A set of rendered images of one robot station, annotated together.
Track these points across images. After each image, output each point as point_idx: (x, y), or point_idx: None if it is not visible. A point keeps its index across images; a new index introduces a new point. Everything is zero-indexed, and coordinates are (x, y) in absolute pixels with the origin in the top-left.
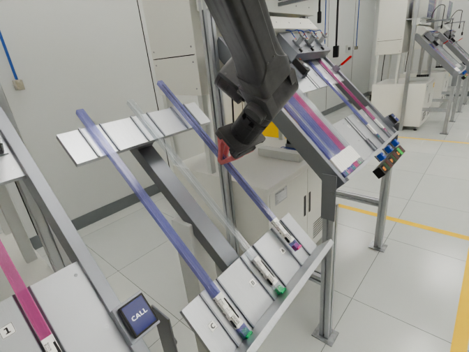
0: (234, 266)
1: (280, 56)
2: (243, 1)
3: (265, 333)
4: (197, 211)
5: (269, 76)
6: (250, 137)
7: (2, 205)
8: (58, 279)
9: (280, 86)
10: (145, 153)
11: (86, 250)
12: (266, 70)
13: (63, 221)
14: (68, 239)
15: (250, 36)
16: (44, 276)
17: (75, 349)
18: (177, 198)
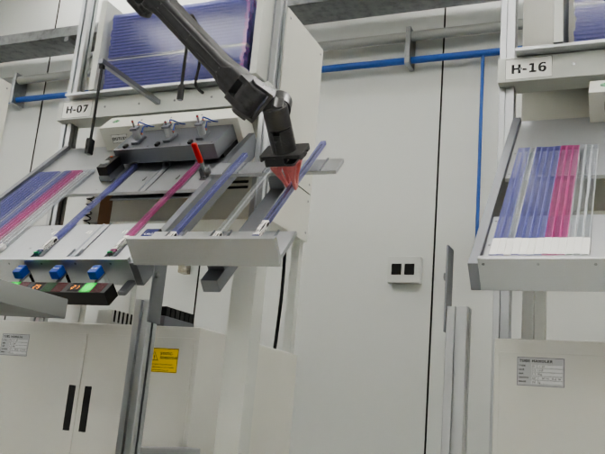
0: (204, 232)
1: (224, 68)
2: (190, 45)
3: (153, 237)
4: (251, 225)
5: (220, 79)
6: (272, 146)
7: None
8: (157, 225)
9: (240, 87)
10: (272, 191)
11: (176, 217)
12: (217, 76)
13: (185, 204)
14: (176, 211)
15: (201, 59)
16: None
17: (128, 247)
18: (251, 215)
